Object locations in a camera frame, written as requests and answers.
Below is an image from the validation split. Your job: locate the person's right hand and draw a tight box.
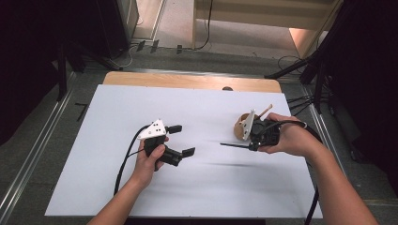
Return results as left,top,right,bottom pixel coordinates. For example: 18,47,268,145
257,112,317,158

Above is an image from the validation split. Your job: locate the metal floor rail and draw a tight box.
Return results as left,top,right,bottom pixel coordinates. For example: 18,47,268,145
0,70,78,218
299,83,370,225

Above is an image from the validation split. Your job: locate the right hand-held gripper black cable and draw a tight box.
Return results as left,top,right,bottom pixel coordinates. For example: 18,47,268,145
264,119,324,225

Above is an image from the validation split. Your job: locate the white floor cable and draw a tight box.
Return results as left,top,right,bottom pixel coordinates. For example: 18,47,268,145
116,43,140,69

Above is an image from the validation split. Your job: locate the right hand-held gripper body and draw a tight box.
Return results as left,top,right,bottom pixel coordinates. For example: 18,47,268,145
242,109,281,147

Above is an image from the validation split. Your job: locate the white table sheet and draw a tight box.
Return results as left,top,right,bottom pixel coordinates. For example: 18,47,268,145
44,83,324,219

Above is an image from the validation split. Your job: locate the person's left hand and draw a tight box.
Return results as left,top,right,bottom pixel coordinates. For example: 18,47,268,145
130,135,170,190

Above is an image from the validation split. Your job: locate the black metal stand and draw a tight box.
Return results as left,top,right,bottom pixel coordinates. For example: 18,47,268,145
55,40,125,102

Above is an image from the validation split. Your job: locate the black cabinet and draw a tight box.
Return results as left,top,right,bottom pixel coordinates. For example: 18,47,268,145
95,0,140,60

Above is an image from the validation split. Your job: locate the looped black floor cable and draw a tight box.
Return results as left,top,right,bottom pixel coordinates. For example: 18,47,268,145
277,54,304,75

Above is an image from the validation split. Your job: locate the light wooden furniture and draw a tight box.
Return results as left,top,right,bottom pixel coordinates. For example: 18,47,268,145
191,0,345,60

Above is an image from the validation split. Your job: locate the hand-held gripper black cable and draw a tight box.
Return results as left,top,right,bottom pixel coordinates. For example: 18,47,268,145
113,124,152,197
264,119,324,225

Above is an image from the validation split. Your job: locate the left hand-held gripper black cable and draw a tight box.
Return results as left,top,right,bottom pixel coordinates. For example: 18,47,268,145
113,124,152,197

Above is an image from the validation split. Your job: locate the black curtain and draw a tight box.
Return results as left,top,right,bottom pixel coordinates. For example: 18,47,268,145
0,0,102,148
325,0,398,191

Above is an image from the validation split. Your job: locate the tan wooden chopstick holder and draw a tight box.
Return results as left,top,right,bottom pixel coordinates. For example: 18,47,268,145
233,112,261,141

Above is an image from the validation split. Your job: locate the black tripod stand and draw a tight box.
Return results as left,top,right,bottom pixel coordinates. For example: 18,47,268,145
264,46,333,115

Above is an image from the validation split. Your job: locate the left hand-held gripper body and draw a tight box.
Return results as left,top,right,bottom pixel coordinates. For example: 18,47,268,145
137,118,184,173

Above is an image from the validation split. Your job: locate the thin black hanging cable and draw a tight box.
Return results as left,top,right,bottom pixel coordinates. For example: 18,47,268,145
195,0,214,52

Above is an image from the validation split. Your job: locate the wooden table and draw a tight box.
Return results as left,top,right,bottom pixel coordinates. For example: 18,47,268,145
102,70,283,94

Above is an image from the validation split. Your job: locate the black floor cables bundle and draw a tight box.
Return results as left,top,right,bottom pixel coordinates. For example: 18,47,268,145
285,93,315,119

